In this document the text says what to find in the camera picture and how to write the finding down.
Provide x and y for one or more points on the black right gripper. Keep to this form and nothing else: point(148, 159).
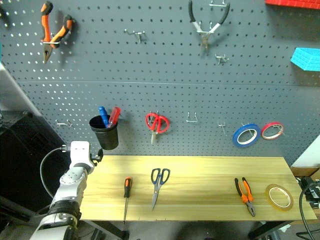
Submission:
point(312, 191)

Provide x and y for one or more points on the silver metal pegboard hook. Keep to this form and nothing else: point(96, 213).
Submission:
point(150, 115)
point(63, 123)
point(136, 33)
point(222, 126)
point(211, 27)
point(245, 124)
point(51, 43)
point(280, 129)
point(192, 121)
point(217, 3)
point(222, 58)

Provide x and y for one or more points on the clear yellowish tape roll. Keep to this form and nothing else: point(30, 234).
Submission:
point(269, 197)

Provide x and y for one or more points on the blue plastic parts bin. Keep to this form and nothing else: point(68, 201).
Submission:
point(306, 60)

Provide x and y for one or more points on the black table leg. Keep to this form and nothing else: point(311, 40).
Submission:
point(110, 228)
point(267, 227)

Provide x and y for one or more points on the blue black scissors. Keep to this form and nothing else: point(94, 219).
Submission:
point(156, 186)

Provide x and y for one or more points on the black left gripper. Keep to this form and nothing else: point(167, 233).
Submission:
point(94, 157)

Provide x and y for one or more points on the grey metal pegboard wall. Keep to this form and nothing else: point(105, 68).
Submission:
point(175, 87)

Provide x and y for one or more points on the red marker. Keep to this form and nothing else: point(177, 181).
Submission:
point(113, 116)

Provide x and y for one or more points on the blue tape roll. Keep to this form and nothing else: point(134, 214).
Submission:
point(236, 138)

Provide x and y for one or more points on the blue marker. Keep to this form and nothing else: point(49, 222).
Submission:
point(103, 115)

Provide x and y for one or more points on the black plastic holder cup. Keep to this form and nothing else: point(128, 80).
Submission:
point(106, 137)

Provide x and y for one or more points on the orange black combination pliers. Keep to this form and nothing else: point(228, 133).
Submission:
point(246, 196)

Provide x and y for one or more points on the red tape roll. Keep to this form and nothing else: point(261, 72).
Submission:
point(265, 130)

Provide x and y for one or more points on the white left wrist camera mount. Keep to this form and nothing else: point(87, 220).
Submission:
point(80, 152)

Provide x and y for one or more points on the red plastic parts bin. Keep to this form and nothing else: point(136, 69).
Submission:
point(292, 3)

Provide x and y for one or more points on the orange black needle-nose pliers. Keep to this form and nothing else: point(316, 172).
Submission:
point(46, 27)

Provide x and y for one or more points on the orange black screwdriver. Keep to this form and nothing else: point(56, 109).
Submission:
point(127, 185)

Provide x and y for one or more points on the brown cardboard box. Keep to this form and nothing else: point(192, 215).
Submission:
point(303, 171)

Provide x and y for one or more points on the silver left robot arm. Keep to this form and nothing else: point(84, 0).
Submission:
point(72, 180)

